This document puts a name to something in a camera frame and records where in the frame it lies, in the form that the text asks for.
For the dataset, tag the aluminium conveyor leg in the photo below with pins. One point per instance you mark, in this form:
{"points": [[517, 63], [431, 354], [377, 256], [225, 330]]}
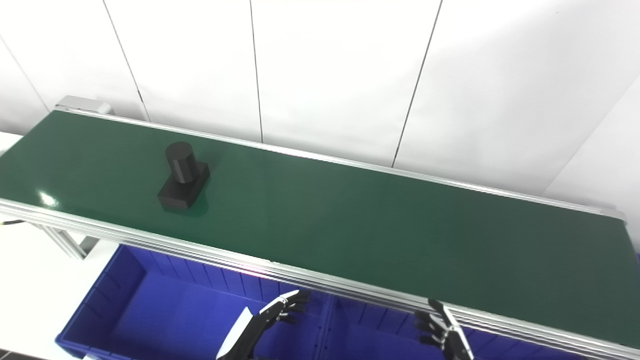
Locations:
{"points": [[60, 242]]}

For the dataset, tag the green conveyor belt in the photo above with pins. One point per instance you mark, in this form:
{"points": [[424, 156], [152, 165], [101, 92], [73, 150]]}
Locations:
{"points": [[350, 215], [150, 240]]}

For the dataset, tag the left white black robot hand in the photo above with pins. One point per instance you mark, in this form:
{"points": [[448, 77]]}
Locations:
{"points": [[245, 337]]}

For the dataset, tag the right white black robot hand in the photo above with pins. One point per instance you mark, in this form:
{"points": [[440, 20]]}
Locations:
{"points": [[450, 342]]}

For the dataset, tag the grey conveyor end housing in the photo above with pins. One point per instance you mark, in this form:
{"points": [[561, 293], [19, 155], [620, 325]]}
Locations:
{"points": [[85, 105]]}

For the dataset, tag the blue plastic bin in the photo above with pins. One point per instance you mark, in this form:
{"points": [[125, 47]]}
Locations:
{"points": [[165, 315], [380, 340]]}

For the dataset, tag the black cylinder block part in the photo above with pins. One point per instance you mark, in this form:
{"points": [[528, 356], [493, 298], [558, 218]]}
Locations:
{"points": [[181, 192]]}

